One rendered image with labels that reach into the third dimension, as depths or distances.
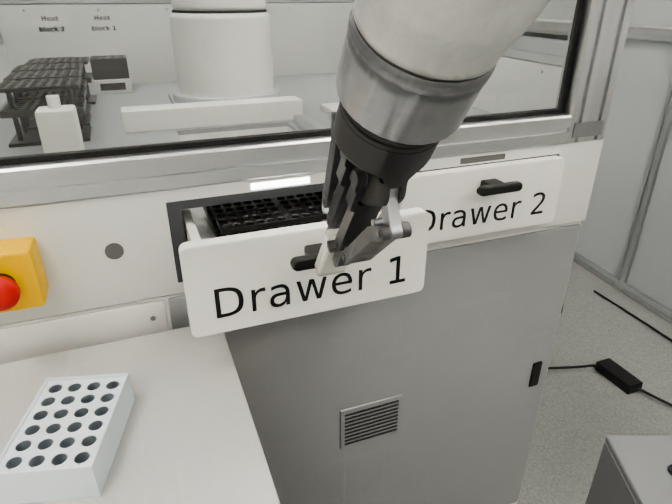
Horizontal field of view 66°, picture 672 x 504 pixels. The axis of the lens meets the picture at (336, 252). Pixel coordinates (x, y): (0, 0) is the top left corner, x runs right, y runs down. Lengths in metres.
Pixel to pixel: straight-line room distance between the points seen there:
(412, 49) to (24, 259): 0.49
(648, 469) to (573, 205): 0.59
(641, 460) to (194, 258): 0.43
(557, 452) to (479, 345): 0.74
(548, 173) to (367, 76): 0.62
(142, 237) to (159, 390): 0.19
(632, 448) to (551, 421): 1.30
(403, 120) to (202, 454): 0.38
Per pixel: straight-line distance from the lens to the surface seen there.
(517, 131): 0.85
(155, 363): 0.68
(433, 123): 0.32
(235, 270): 0.57
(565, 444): 1.73
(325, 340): 0.83
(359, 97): 0.32
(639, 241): 2.49
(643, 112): 2.45
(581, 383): 1.96
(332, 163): 0.46
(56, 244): 0.70
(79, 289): 0.72
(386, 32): 0.29
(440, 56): 0.29
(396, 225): 0.39
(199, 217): 0.87
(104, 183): 0.66
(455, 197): 0.80
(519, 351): 1.09
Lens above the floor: 1.16
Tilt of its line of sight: 26 degrees down
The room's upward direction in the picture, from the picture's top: straight up
